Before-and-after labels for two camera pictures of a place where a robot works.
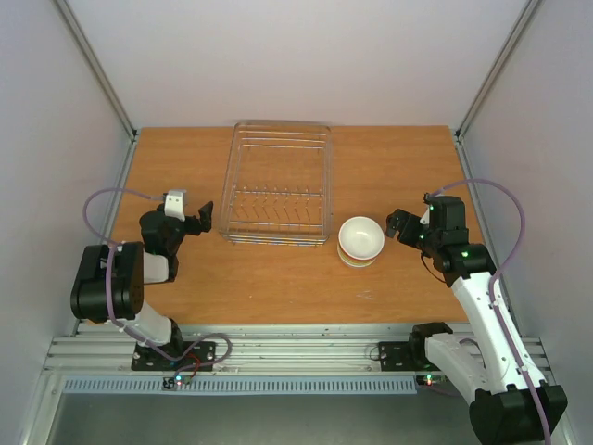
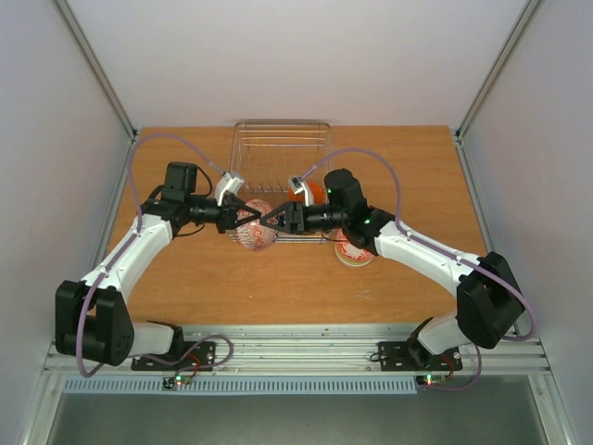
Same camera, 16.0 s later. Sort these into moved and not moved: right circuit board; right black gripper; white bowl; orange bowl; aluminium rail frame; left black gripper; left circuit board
Moved: white bowl; left black gripper; right black gripper; orange bowl
Not moved: right circuit board; left circuit board; aluminium rail frame
